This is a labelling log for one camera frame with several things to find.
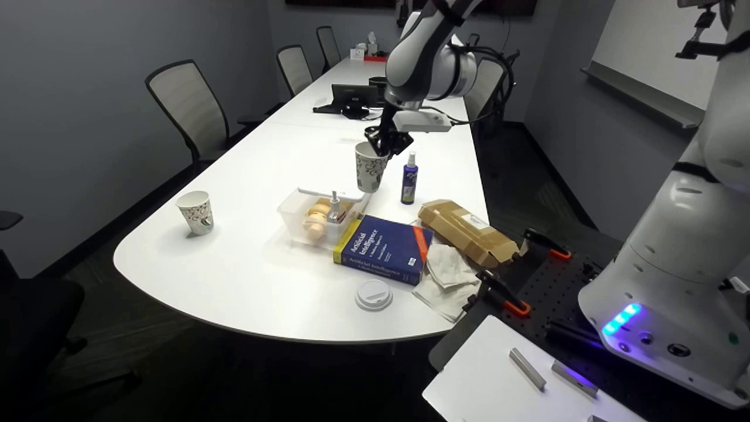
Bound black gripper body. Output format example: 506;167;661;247
366;105;413;157

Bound white paper coffee cup front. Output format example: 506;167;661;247
354;140;388;192

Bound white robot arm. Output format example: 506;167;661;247
366;0;750;410

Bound white plastic cup lid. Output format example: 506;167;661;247
357;288;393;313

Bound white paper cup left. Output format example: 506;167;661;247
177;190;213;238

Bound blue spray bottle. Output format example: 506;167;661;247
400;156;419;205

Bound black conference phone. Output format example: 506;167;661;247
316;85;382;120

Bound black speaker box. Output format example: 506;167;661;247
368;77;388;93

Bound red tray with bottles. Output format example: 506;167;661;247
349;34;388;64

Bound orange marker pen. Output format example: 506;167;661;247
413;225;430;263

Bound white mesh chair far-left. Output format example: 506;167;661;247
316;27;343;69

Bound white mesh chair right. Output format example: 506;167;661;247
464;55;516;124

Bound clear plastic food container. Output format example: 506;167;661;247
280;190;368;248

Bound blue hardcover book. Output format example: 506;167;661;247
332;217;427;286

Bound white mesh chair mid-left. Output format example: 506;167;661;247
276;45;314;93

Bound white crumpled cloth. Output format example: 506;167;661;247
413;244;480;322

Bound black orange clamp far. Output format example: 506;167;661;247
523;228;575;261

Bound black orange clamp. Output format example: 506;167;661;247
479;269;532;320
523;228;575;261

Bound black orange clamp near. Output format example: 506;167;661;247
479;269;532;320

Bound white mesh chair near-left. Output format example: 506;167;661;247
145;59;229;163

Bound grey marker left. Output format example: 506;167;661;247
508;347;547;392

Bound grey marker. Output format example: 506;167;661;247
508;347;547;392
552;362;598;399

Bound white board with markers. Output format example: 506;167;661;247
421;316;643;422

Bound grey marker right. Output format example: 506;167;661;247
552;362;598;399

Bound black office chair foreground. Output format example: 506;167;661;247
0;210;144;422

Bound whiteboard tray on wall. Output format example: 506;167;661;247
583;61;703;132

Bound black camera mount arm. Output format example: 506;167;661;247
678;0;736;59

